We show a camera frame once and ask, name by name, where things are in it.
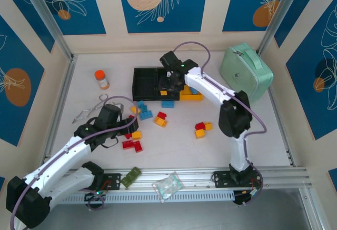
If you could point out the long blue lego brick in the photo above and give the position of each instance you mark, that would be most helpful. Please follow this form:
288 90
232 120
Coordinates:
168 104
146 115

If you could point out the black plastic container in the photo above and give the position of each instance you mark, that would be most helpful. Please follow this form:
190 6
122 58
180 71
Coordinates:
171 98
144 82

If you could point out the aluminium side rail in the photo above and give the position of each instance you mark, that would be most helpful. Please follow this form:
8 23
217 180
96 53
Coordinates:
63 95
285 135

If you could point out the base controller board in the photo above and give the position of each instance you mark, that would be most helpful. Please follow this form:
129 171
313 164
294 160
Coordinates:
96 197
246 197

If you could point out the green circuit board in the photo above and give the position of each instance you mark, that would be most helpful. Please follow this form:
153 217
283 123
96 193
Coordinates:
130 177

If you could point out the metal tongs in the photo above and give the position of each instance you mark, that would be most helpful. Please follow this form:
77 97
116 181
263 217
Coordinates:
84 114

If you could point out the aluminium frame post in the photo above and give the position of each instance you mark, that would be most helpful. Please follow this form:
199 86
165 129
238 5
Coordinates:
279 16
47 16

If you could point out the wide yellow lego brick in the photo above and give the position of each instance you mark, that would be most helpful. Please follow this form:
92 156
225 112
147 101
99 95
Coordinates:
161 121

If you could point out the mint green zipper bag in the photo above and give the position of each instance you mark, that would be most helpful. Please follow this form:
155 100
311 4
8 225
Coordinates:
245 69

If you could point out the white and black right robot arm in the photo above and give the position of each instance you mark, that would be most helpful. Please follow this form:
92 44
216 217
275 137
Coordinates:
237 124

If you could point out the small blue lego brick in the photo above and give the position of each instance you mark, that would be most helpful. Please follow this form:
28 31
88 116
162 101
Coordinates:
140 104
194 91
145 109

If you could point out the clear plastic bag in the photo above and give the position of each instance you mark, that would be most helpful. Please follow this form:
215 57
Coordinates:
167 186

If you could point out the orange capped bottle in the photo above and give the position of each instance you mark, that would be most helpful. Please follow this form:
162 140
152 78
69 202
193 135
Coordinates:
101 78

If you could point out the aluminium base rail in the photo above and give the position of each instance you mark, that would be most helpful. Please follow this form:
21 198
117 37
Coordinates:
197 178

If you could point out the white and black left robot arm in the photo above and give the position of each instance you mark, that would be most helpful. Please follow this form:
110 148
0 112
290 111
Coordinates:
60 159

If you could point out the yellow plastic container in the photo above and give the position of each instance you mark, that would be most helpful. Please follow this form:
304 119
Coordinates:
189 98

